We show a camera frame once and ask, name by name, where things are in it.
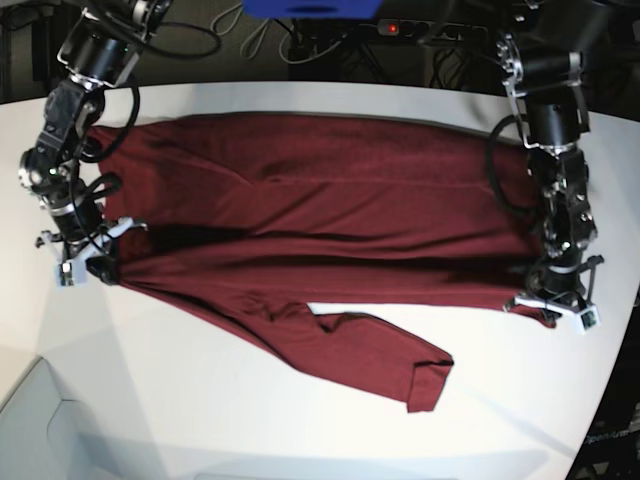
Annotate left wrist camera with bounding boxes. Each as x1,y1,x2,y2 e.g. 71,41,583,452
575,305,601,334

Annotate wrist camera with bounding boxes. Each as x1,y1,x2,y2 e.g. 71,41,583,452
575,305,601,334
55,259,88,287

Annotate grey cable loops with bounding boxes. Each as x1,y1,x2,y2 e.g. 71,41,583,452
209,0,321,64

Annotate black power strip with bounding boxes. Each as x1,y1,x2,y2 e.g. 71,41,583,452
375,19,489,44

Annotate dark red t-shirt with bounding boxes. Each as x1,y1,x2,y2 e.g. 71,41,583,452
100,114,543,412

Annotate blue box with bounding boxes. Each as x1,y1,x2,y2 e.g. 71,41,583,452
242,0,382,19

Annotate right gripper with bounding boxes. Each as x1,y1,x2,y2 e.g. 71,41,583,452
35,217,148,285

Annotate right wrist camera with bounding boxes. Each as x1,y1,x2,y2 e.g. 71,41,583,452
55,259,88,287

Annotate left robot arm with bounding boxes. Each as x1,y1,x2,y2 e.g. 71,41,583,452
485,1,615,333

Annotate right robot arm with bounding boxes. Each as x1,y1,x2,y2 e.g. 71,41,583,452
18,1,221,287

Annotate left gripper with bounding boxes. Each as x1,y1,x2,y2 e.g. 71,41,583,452
503,254,604,325

